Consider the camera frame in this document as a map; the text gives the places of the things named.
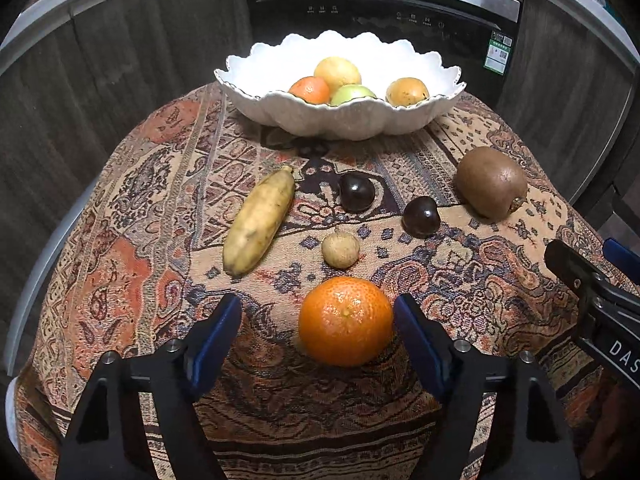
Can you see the patterned paisley tablecloth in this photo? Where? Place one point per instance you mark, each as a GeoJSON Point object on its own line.
{"type": "Point", "coordinates": [144, 263]}

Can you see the yellow mango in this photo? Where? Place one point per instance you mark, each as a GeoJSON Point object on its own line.
{"type": "Point", "coordinates": [407, 91]}

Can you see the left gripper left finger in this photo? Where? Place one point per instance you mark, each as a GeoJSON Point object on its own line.
{"type": "Point", "coordinates": [106, 438]}

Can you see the orange mandarin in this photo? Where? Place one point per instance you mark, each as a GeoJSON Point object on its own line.
{"type": "Point", "coordinates": [345, 322]}
{"type": "Point", "coordinates": [312, 90]}

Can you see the green apple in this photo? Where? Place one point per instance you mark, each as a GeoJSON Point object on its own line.
{"type": "Point", "coordinates": [350, 92]}

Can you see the brown kiwi fruit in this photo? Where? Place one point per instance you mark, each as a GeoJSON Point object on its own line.
{"type": "Point", "coordinates": [491, 182]}

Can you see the small tan longan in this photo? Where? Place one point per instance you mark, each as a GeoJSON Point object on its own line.
{"type": "Point", "coordinates": [340, 250]}

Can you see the white scalloped fruit bowl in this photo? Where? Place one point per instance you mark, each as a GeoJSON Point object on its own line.
{"type": "Point", "coordinates": [258, 84]}

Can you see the yellow round pear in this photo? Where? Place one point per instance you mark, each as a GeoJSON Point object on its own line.
{"type": "Point", "coordinates": [337, 72]}

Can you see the small yellow banana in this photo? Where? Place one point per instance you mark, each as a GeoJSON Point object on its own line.
{"type": "Point", "coordinates": [257, 222]}

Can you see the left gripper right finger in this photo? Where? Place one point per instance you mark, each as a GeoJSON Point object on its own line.
{"type": "Point", "coordinates": [528, 438]}

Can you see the green energy label sticker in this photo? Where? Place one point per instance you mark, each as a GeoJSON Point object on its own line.
{"type": "Point", "coordinates": [498, 53]}

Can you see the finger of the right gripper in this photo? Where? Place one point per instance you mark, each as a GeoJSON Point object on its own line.
{"type": "Point", "coordinates": [625, 260]}
{"type": "Point", "coordinates": [580, 276]}

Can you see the black built-in dishwasher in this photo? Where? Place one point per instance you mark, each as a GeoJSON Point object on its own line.
{"type": "Point", "coordinates": [459, 30]}

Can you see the dark cherry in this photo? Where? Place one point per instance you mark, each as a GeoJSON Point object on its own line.
{"type": "Point", "coordinates": [357, 193]}
{"type": "Point", "coordinates": [420, 217]}

